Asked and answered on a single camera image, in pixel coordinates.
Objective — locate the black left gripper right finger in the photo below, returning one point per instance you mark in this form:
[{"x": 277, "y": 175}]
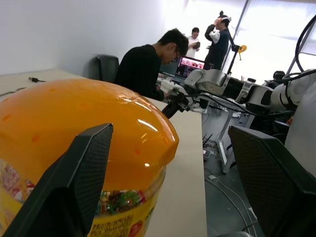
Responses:
[{"x": 276, "y": 182}]

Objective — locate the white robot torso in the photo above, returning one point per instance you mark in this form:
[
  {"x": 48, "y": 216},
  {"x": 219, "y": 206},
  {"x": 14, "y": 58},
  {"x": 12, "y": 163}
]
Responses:
[{"x": 302, "y": 138}]

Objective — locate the orange translucent jar lid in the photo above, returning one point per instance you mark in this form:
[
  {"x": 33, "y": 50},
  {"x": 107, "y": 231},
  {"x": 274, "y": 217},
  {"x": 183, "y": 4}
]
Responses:
[{"x": 74, "y": 106}]

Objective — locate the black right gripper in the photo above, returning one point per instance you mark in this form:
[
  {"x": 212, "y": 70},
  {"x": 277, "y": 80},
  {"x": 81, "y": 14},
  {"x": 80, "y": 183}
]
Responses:
[{"x": 181, "y": 100}]

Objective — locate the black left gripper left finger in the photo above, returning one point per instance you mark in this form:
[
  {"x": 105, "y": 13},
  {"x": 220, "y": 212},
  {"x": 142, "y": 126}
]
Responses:
[{"x": 69, "y": 177}]

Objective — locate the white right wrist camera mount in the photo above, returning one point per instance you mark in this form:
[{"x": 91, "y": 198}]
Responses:
[{"x": 169, "y": 85}]

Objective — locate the dark office chair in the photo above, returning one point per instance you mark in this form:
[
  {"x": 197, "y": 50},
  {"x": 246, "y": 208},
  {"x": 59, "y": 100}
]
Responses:
[{"x": 108, "y": 67}]

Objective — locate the white table leg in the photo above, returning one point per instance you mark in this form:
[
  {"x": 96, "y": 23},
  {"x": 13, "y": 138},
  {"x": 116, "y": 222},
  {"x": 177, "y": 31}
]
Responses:
[{"x": 225, "y": 158}]

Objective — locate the laptop with lit screen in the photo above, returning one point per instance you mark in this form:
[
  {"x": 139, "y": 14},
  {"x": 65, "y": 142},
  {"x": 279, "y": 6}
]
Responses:
[{"x": 190, "y": 66}]

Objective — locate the white router with black antennas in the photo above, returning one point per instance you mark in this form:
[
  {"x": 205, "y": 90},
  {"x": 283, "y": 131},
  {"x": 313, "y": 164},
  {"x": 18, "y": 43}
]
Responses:
[{"x": 208, "y": 148}]

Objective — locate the black stand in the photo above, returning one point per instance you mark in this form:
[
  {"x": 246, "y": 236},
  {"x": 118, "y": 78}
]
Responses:
[{"x": 233, "y": 49}]

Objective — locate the seated person in black sweater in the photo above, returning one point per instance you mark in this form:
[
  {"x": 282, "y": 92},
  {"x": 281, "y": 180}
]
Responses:
[{"x": 138, "y": 71}]

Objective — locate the clear jar with yellow label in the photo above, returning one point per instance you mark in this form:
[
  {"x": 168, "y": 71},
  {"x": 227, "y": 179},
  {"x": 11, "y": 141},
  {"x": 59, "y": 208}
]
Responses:
[{"x": 118, "y": 222}]

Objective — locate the person in white shirt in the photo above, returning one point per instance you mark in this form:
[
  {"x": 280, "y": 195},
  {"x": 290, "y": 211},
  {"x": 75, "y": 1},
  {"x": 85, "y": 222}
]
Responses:
[{"x": 192, "y": 40}]

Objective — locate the standing person in dark vest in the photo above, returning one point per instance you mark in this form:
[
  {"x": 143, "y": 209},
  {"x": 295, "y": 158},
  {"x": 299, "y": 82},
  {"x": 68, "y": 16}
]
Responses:
[{"x": 219, "y": 47}]

